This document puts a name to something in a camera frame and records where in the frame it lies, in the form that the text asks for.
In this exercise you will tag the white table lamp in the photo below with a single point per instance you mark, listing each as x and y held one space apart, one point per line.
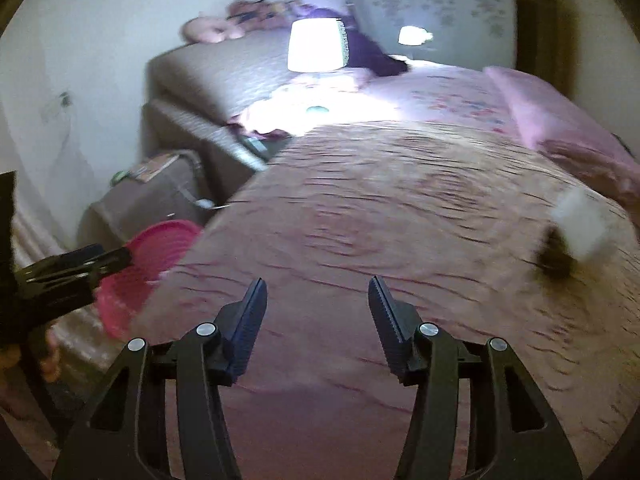
316 45

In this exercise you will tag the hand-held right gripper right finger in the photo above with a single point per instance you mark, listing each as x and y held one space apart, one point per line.
392 325

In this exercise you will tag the rose patterned blanket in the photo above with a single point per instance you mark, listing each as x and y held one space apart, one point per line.
375 220

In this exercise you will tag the small teal object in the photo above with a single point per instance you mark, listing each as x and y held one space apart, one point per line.
316 109

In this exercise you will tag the pile of plush toys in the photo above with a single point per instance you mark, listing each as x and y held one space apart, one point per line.
260 12

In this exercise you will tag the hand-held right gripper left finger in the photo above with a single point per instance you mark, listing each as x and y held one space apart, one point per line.
245 325

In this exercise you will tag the dark purple clothing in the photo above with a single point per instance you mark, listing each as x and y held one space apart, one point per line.
370 50

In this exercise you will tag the grey padded headboard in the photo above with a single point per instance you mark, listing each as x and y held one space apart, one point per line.
220 80

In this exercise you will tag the brown wooden door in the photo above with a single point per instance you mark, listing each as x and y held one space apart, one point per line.
542 35

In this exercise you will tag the floral sliding wardrobe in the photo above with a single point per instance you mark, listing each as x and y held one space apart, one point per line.
440 5

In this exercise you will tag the white ribbed cover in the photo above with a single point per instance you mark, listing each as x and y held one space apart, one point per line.
75 330

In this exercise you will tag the pink floral bedsheet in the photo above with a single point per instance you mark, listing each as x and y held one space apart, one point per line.
440 100

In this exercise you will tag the dark brown cloth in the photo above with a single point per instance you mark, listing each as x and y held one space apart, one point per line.
555 257

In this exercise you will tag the pink neck pillow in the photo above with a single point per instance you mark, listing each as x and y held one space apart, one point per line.
210 30

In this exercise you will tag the person's left hand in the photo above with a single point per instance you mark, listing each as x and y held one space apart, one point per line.
50 360

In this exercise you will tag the white fluffy object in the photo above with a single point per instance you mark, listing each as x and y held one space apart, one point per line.
587 225

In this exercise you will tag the pink plastic basket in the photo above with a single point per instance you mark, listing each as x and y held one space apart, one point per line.
145 270

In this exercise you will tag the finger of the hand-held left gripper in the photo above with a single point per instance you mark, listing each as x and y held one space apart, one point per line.
55 300
80 262

